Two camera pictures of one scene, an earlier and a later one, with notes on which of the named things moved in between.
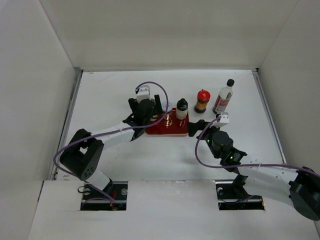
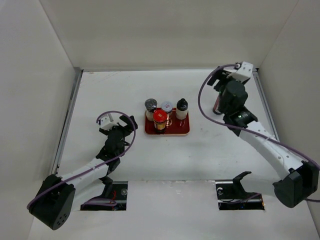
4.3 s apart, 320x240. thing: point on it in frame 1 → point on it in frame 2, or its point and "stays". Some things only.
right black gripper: x=193 y=127 → x=218 y=75
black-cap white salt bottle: x=182 y=109 stays
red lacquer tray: x=178 y=127 stays
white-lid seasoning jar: x=167 y=109 stays
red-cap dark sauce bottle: x=203 y=98 → x=159 y=118
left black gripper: x=156 y=110 → x=129 y=123
